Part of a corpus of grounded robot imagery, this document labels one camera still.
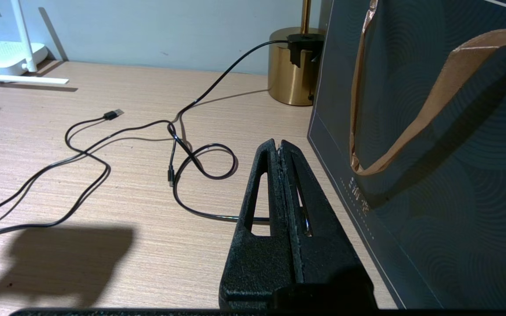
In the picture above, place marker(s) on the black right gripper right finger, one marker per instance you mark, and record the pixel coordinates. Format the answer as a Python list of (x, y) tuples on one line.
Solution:
[(323, 259)]

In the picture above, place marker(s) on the brass desk lamp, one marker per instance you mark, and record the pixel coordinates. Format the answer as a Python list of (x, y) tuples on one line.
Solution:
[(286, 72)]

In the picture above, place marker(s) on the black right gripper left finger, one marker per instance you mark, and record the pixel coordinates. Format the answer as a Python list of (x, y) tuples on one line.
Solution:
[(257, 263)]

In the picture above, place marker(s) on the dark gift bag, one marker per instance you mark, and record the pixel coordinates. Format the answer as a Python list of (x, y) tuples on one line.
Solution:
[(455, 197)]

